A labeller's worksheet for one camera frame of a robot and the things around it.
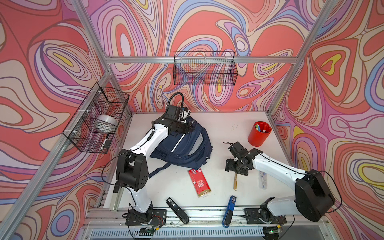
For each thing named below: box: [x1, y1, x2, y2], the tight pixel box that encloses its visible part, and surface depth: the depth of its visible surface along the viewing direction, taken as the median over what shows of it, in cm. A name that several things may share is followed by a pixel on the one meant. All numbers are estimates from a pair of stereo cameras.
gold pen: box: [233, 172, 238, 191], surface depth 86 cm
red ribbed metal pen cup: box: [247, 121, 272, 147], surface depth 98 cm
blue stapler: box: [222, 195, 237, 228], surface depth 75 cm
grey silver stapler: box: [109, 186, 125, 212], surface depth 77 cm
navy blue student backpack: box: [148, 117, 213, 179], surface depth 88 cm
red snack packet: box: [188, 168, 212, 197], surface depth 86 cm
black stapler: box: [166, 197, 190, 225], surface depth 76 cm
